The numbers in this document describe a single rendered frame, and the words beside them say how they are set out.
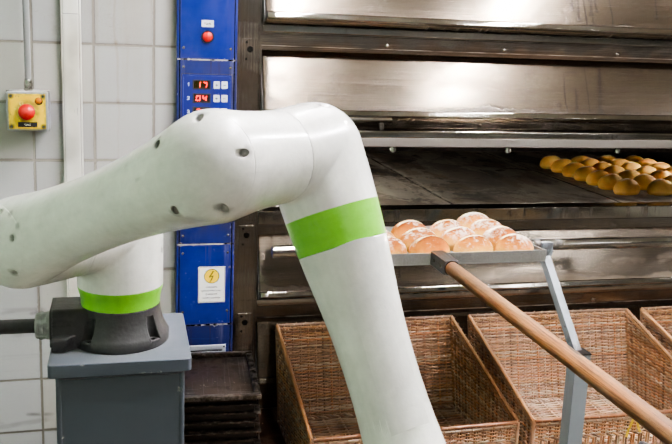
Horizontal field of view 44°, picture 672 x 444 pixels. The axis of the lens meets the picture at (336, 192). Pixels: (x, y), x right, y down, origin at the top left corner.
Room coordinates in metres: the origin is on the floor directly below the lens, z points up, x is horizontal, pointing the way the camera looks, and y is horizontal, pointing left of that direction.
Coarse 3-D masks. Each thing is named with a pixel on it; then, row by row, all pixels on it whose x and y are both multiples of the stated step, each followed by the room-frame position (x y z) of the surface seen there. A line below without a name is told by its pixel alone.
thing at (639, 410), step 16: (448, 272) 1.72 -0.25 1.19; (464, 272) 1.66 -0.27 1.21; (480, 288) 1.57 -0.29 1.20; (496, 304) 1.49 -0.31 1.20; (512, 304) 1.47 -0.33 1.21; (512, 320) 1.42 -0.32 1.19; (528, 320) 1.38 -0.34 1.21; (528, 336) 1.36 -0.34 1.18; (544, 336) 1.31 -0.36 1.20; (560, 352) 1.26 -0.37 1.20; (576, 352) 1.24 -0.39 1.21; (576, 368) 1.20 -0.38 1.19; (592, 368) 1.18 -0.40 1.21; (592, 384) 1.16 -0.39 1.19; (608, 384) 1.13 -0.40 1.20; (624, 400) 1.08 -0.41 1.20; (640, 400) 1.07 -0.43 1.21; (640, 416) 1.04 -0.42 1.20; (656, 416) 1.02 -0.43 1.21; (656, 432) 1.01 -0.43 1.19
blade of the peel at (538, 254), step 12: (456, 252) 1.84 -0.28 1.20; (468, 252) 1.85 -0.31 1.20; (480, 252) 1.85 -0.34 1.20; (492, 252) 1.86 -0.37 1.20; (504, 252) 1.87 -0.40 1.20; (516, 252) 1.88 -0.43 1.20; (528, 252) 1.88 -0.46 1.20; (540, 252) 1.89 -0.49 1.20; (396, 264) 1.80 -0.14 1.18; (408, 264) 1.81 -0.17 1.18; (420, 264) 1.82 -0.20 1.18
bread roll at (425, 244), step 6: (414, 240) 1.87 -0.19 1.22; (420, 240) 1.85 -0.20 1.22; (426, 240) 1.85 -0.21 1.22; (432, 240) 1.85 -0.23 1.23; (438, 240) 1.86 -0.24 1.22; (444, 240) 1.87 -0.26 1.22; (414, 246) 1.85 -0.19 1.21; (420, 246) 1.84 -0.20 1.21; (426, 246) 1.84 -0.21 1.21; (432, 246) 1.84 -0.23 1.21; (438, 246) 1.85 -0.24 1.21; (444, 246) 1.86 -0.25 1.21; (408, 252) 1.86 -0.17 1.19; (414, 252) 1.84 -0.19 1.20; (420, 252) 1.84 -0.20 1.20; (426, 252) 1.84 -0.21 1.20
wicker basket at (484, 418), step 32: (416, 320) 2.38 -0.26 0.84; (448, 320) 2.41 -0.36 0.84; (288, 352) 2.26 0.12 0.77; (416, 352) 2.35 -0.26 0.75; (288, 384) 2.08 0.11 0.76; (320, 384) 2.26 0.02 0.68; (448, 384) 2.35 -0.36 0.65; (480, 384) 2.18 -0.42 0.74; (288, 416) 2.07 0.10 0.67; (320, 416) 2.23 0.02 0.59; (352, 416) 2.25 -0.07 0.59; (448, 416) 2.28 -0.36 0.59; (480, 416) 2.17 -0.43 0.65; (512, 416) 1.99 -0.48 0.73
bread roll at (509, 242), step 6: (510, 234) 1.92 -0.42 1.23; (516, 234) 1.91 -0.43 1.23; (498, 240) 1.91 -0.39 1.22; (504, 240) 1.90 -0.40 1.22; (510, 240) 1.90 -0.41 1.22; (516, 240) 1.90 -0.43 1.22; (522, 240) 1.90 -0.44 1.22; (528, 240) 1.91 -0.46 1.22; (498, 246) 1.90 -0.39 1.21; (504, 246) 1.89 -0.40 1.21; (510, 246) 1.89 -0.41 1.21; (516, 246) 1.89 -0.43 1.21; (522, 246) 1.89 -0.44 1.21; (528, 246) 1.90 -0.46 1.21
